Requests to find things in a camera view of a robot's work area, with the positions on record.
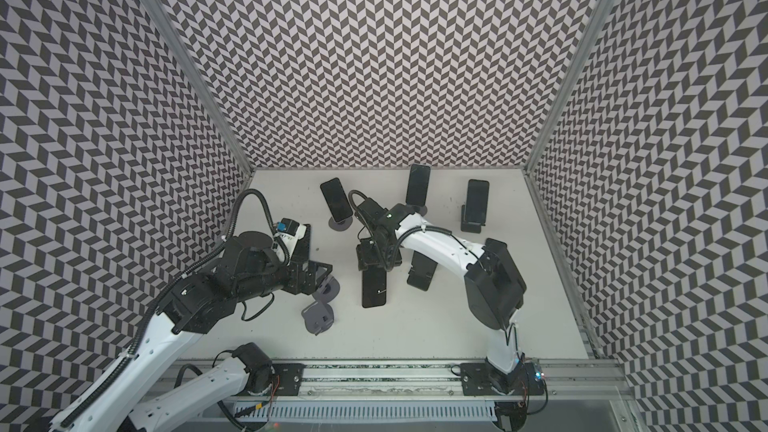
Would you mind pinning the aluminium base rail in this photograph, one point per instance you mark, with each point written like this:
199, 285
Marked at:
558, 379

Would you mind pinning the dark phone on block stand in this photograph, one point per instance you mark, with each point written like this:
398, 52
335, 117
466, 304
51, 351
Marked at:
477, 201

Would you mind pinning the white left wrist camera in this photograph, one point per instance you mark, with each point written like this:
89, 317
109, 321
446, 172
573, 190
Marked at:
290, 232

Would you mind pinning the aluminium corner post right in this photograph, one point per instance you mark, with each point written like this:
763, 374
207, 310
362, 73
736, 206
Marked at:
583, 50

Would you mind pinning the aluminium corner post left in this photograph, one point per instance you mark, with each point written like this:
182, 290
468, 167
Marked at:
169, 34

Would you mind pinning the green-edged phone on round stand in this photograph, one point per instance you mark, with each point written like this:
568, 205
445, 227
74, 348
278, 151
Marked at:
418, 183

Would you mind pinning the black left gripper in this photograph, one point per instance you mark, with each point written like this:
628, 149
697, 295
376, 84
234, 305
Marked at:
295, 269

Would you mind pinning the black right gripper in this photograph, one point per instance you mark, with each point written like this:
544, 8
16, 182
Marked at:
369, 253

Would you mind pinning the white slotted cable duct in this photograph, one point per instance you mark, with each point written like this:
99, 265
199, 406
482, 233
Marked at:
370, 412

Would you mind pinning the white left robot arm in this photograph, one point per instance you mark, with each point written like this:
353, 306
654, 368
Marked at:
244, 267

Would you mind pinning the black block stand far right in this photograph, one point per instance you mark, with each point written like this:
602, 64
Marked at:
469, 225

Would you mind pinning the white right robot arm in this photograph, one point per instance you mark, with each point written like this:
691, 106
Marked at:
494, 286

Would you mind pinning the round grey stand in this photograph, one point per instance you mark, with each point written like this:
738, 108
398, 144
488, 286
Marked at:
318, 317
421, 210
327, 291
342, 225

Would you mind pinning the aluminium corner post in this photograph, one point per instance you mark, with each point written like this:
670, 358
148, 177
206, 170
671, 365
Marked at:
169, 34
583, 50

